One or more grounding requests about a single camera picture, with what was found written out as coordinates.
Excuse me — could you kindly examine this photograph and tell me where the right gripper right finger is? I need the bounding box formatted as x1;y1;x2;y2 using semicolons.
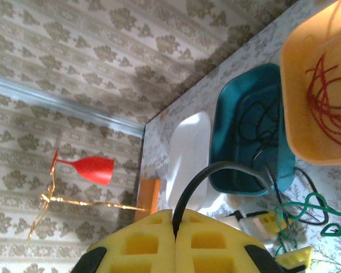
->
174;209;285;273

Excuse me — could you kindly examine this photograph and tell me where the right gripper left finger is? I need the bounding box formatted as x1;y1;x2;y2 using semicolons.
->
70;208;177;273

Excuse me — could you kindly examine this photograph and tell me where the green cable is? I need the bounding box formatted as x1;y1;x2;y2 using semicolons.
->
273;192;341;255

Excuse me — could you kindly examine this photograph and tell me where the black cable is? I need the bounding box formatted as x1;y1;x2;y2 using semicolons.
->
293;167;330;226
171;160;274;238
238;81;282;173

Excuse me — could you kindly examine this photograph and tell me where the red plastic goblet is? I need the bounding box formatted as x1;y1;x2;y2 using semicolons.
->
50;147;115;188

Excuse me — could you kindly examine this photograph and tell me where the white plastic tray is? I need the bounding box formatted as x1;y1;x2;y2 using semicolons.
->
164;111;234;217

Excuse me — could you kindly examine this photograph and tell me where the teal plastic tray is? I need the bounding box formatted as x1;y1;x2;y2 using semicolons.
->
208;63;297;197

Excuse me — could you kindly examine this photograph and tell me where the orange plastic tray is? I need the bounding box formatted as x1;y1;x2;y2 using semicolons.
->
279;0;341;167

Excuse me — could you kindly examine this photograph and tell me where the gold wire stand wooden base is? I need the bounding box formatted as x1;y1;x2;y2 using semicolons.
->
26;163;163;244

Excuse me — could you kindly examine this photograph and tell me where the aluminium corner post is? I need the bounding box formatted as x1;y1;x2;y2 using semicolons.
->
0;76;146;138

